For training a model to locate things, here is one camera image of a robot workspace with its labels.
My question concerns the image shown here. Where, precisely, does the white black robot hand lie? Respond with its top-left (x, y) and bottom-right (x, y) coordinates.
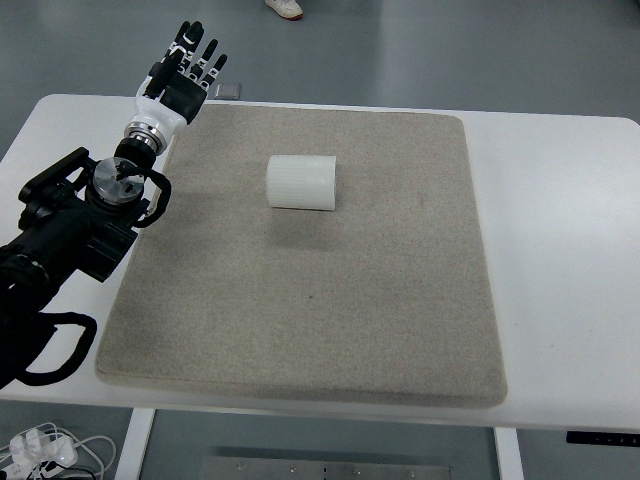
top-left (124, 21), bottom-right (228, 143)

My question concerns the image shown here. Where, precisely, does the white ribbed cup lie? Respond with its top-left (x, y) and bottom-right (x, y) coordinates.
top-left (266, 155), bottom-right (337, 211)

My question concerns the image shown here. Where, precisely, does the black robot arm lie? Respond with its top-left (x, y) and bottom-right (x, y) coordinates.
top-left (1, 21), bottom-right (227, 386)

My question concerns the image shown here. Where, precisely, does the small grey floor plate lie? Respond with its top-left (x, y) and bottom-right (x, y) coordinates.
top-left (215, 83), bottom-right (241, 100)

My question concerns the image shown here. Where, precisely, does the white sneaker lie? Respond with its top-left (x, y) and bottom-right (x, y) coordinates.
top-left (264, 0), bottom-right (304, 21)

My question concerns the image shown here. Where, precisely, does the beige felt mat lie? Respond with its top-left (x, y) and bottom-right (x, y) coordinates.
top-left (95, 103), bottom-right (508, 408)

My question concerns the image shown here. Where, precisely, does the white table leg left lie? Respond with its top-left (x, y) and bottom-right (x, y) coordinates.
top-left (114, 408), bottom-right (156, 480)

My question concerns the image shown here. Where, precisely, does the white table leg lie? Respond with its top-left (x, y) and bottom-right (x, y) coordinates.
top-left (494, 427), bottom-right (524, 480)
top-left (114, 408), bottom-right (156, 480)

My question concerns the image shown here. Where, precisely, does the white table leg right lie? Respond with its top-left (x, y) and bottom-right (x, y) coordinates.
top-left (494, 427), bottom-right (524, 480)

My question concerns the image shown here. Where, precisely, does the black table control panel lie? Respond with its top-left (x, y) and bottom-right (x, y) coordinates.
top-left (566, 431), bottom-right (640, 448)

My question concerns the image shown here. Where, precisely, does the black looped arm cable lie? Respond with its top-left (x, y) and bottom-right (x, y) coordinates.
top-left (19, 311), bottom-right (99, 387)

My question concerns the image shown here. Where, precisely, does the grey metal base plate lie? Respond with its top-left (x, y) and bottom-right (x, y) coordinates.
top-left (200, 456), bottom-right (451, 480)

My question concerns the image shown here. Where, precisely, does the white power strip with cables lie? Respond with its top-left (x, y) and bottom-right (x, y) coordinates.
top-left (1, 422), bottom-right (118, 479)

